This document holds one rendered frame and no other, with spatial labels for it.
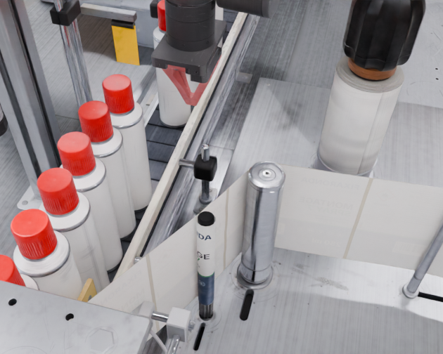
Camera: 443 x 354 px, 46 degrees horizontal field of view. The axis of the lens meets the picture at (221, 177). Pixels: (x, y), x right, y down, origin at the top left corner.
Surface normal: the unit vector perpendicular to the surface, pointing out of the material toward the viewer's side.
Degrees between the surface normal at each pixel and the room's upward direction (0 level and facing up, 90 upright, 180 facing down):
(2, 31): 90
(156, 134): 0
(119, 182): 90
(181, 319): 0
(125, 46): 90
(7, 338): 0
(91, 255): 90
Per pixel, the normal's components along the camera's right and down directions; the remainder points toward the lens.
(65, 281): 0.76, 0.49
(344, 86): -0.82, 0.44
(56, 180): -0.02, -0.70
